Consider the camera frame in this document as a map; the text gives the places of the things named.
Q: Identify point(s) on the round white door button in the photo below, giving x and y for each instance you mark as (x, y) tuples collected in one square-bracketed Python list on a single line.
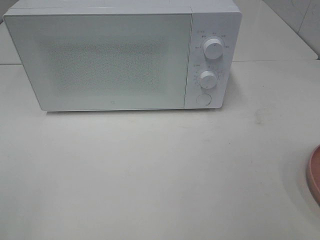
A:
[(204, 99)]

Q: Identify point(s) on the pink round plate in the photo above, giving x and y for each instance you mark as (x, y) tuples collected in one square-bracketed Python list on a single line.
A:
[(313, 174)]

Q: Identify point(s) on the white microwave door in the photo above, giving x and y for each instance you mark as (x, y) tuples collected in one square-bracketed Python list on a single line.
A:
[(104, 62)]

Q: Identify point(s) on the lower white microwave knob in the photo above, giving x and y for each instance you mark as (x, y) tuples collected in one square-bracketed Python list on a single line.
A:
[(208, 79)]

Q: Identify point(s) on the white microwave knob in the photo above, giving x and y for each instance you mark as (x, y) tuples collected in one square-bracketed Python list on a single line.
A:
[(213, 48), (208, 79)]

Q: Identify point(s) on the upper white microwave knob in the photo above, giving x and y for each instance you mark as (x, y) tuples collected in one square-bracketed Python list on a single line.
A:
[(213, 48)]

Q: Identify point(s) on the white microwave oven body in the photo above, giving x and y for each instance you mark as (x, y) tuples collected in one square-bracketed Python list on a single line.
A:
[(209, 18)]

